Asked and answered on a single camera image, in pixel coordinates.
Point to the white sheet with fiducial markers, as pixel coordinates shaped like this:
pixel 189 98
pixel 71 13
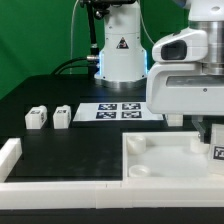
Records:
pixel 116 111

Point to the white U-shaped obstacle fence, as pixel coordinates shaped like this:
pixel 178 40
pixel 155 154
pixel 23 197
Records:
pixel 101 194

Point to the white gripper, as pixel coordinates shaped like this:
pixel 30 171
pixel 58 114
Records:
pixel 177 82

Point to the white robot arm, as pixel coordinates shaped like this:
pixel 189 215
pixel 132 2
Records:
pixel 123 61

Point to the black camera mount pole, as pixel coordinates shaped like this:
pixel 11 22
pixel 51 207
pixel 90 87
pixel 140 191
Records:
pixel 98 9

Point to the white square tabletop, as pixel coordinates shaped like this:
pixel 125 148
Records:
pixel 167 156

